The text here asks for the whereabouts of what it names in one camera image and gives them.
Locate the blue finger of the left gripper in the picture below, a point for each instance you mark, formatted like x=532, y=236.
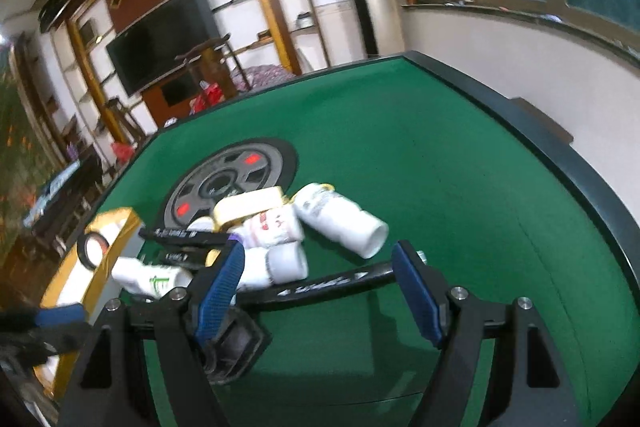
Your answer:
x=64, y=326

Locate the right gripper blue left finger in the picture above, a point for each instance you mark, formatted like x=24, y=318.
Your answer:
x=211, y=292

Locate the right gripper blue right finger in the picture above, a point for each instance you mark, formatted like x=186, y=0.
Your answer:
x=425, y=291

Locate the black marker with white caps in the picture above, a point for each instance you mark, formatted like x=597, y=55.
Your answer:
x=334, y=286

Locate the black plastic fan-shaped holder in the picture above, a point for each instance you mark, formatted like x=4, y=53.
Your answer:
x=235, y=350

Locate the black tape roll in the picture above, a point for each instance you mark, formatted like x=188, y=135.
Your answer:
x=91, y=248

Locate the white bottle green leaf label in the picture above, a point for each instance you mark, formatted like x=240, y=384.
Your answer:
x=153, y=281

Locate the black marker pen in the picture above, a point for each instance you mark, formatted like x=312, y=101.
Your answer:
x=184, y=238

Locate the large white pill bottle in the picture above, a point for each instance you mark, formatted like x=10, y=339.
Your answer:
x=339, y=219

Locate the white bottle with green label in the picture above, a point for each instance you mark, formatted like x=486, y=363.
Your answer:
x=277, y=265

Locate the gold-edged white tray box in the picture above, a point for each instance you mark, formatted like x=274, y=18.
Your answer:
x=73, y=283

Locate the yellow tape roll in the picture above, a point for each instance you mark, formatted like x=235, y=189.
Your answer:
x=202, y=224

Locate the cream rectangular box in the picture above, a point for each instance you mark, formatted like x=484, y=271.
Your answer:
x=236, y=208

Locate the white bottle with red label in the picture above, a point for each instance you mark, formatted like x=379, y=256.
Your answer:
x=276, y=226

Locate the round grey table centre console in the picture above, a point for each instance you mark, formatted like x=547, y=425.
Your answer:
x=240, y=167

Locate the green felt mahjong table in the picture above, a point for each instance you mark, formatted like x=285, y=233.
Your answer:
x=540, y=255

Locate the red plastic bag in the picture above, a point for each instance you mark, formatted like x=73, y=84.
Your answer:
x=209, y=96

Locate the brown tv cabinet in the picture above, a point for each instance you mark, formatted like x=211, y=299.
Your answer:
x=170, y=97

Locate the dark wooden chair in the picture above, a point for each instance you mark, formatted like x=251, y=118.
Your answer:
x=208, y=62

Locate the black flat-screen television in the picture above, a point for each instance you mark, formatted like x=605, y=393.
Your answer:
x=148, y=48

